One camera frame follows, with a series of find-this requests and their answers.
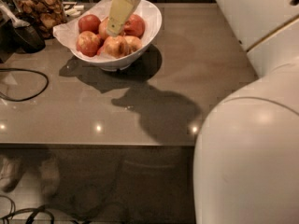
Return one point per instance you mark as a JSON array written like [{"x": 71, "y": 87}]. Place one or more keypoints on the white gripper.
[{"x": 120, "y": 13}]

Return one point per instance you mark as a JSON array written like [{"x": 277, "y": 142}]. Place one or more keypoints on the yellow-red apple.
[
  {"x": 116, "y": 47},
  {"x": 134, "y": 43}
]

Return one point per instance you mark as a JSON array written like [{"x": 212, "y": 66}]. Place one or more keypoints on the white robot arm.
[{"x": 246, "y": 160}]

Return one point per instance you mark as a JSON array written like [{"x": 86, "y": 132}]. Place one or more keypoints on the red apple back right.
[{"x": 134, "y": 26}]

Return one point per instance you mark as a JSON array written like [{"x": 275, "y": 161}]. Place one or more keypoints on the red apple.
[
  {"x": 89, "y": 23},
  {"x": 134, "y": 26},
  {"x": 102, "y": 29},
  {"x": 88, "y": 43}
]

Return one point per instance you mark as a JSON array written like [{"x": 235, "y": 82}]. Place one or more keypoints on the white ceramic bowl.
[{"x": 153, "y": 23}]

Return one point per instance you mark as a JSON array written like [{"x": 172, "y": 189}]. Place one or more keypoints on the red apple back middle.
[{"x": 102, "y": 29}]

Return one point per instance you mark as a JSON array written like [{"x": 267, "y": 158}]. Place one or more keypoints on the red apple back left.
[{"x": 89, "y": 23}]

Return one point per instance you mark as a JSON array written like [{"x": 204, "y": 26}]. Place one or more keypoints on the white items behind bowl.
[{"x": 73, "y": 11}]

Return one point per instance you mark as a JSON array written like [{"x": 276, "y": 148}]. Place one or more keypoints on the red apple front left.
[{"x": 88, "y": 43}]

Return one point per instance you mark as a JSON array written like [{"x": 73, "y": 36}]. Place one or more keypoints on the glass jar of snacks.
[{"x": 47, "y": 13}]

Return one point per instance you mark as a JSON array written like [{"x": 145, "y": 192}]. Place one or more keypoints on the black round device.
[{"x": 29, "y": 39}]

